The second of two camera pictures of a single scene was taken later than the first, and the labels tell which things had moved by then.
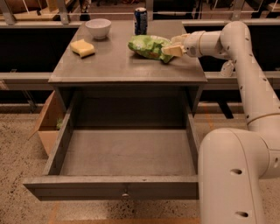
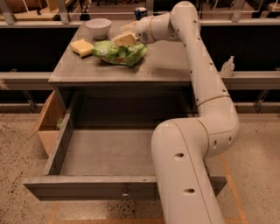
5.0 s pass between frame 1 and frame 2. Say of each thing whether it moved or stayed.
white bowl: stayed
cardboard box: stayed
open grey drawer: stayed
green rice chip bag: moved
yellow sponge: stayed
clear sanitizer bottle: stayed
